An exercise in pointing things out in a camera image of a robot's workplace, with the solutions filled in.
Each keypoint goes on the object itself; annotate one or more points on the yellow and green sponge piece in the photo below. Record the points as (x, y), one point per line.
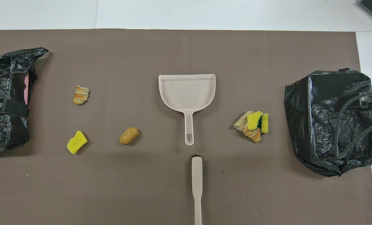
(265, 123)

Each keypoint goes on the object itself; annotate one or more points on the brown bread roll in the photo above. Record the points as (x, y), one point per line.
(129, 136)

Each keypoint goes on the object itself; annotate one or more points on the beige plastic dustpan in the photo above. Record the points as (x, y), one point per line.
(187, 92)

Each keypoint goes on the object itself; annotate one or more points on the beige brush with black bristles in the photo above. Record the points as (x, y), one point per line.
(196, 170)

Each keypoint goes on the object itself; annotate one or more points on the pink bin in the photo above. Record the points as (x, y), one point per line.
(26, 90)

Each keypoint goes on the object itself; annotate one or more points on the black plastic trash bag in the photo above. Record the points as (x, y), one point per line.
(4, 72)
(317, 131)

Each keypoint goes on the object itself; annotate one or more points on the brown paper table mat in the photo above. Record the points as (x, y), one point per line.
(142, 62)

